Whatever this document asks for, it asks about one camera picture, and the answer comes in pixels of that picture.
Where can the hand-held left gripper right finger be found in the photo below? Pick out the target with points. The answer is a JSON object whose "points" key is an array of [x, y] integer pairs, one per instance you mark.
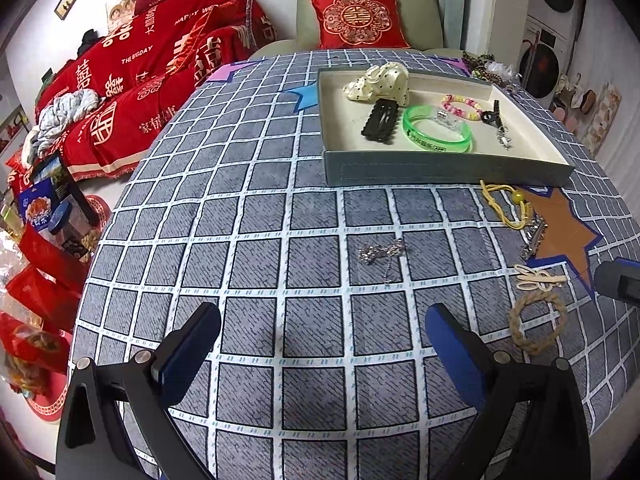
{"points": [[452, 355]]}

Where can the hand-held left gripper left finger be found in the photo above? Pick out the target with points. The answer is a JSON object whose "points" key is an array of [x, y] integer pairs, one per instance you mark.
{"points": [[187, 355]]}

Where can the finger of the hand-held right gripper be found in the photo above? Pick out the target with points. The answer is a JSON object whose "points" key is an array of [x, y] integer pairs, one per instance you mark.
{"points": [[620, 280]]}

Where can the shallow grey cardboard box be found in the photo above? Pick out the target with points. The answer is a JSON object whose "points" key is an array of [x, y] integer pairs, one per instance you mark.
{"points": [[440, 167]]}

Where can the black hair claw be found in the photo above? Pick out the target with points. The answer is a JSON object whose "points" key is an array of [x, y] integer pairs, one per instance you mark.
{"points": [[491, 115]]}

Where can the green translucent bangle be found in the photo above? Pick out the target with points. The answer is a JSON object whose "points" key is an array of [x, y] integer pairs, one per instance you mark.
{"points": [[412, 127]]}

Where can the black scalloped snap clip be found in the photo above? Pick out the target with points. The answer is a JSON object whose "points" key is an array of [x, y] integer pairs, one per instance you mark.
{"points": [[379, 122]]}

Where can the cream polka dot scrunchie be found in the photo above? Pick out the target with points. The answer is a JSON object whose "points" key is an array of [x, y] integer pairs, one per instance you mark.
{"points": [[380, 82]]}

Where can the beige bow hair clip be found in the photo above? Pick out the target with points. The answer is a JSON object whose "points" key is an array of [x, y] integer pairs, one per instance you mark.
{"points": [[537, 277]]}

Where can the silver rhinestone hair clip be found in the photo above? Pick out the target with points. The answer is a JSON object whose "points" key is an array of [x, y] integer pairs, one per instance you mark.
{"points": [[534, 237]]}

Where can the grey checked tablecloth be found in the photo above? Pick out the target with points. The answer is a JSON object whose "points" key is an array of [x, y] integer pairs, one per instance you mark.
{"points": [[240, 220]]}

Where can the patterned standing board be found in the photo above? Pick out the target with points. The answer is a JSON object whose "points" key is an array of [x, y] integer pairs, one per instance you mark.
{"points": [[602, 120]]}

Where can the red gift bags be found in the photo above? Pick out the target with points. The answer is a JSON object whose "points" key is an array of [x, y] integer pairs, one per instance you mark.
{"points": [[40, 280]]}

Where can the slipper rack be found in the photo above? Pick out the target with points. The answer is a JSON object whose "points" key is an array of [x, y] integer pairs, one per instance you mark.
{"points": [[572, 102]]}

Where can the blue snack box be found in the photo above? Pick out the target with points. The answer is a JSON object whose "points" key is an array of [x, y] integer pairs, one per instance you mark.
{"points": [[50, 210]]}

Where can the white washing machine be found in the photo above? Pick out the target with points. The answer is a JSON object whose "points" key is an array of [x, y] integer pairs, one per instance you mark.
{"points": [[540, 67]]}

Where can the clear acrylic hair clip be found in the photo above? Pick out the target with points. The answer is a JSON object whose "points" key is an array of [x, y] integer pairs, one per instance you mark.
{"points": [[445, 120]]}

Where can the pile of mixed hair accessories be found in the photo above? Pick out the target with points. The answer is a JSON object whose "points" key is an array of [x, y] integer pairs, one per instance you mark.
{"points": [[492, 72]]}

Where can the broom with dustpan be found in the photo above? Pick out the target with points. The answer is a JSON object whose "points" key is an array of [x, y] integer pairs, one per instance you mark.
{"points": [[534, 45]]}

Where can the pile of pale clothes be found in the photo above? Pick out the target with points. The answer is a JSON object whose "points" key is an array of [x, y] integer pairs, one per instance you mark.
{"points": [[62, 115]]}

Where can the red printed sofa blanket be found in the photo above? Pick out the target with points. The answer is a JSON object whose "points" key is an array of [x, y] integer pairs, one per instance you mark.
{"points": [[150, 80]]}

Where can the dark cloth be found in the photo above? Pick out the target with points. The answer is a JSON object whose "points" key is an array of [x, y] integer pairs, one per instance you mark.
{"points": [[89, 42]]}

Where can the pale blue ribbed panel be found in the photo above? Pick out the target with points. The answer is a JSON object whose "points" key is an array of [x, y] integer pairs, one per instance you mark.
{"points": [[445, 0]]}

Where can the red embroidered cushion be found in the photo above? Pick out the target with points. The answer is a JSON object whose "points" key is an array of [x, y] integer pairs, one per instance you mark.
{"points": [[357, 20]]}

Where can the cartoon print cushion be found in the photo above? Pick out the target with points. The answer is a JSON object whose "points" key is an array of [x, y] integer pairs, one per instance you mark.
{"points": [[120, 12]]}

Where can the gooseneck phone stand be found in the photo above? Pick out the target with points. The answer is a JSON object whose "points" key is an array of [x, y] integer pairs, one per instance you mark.
{"points": [[250, 5]]}

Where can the small dark picture frame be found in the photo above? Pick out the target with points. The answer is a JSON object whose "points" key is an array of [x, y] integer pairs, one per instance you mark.
{"points": [[66, 4]]}

